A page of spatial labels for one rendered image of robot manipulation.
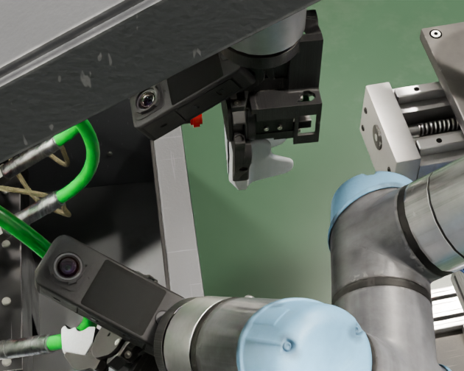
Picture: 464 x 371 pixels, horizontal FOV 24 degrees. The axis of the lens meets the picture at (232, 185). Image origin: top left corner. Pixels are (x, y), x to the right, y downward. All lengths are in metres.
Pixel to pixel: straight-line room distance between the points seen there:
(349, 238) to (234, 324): 0.15
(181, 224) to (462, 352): 0.92
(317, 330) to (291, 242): 1.81
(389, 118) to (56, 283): 0.69
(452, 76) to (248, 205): 1.20
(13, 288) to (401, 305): 0.61
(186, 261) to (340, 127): 1.44
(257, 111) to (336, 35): 2.01
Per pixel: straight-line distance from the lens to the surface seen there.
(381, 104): 1.41
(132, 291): 0.82
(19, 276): 1.28
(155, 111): 0.92
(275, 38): 0.85
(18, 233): 0.86
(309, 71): 0.91
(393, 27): 2.96
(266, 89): 0.93
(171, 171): 1.39
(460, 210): 0.77
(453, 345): 2.13
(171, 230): 1.33
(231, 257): 2.45
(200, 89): 0.90
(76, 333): 0.93
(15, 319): 1.25
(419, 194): 0.79
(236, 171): 0.96
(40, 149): 1.22
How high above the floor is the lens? 2.04
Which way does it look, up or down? 53 degrees down
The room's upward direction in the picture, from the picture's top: straight up
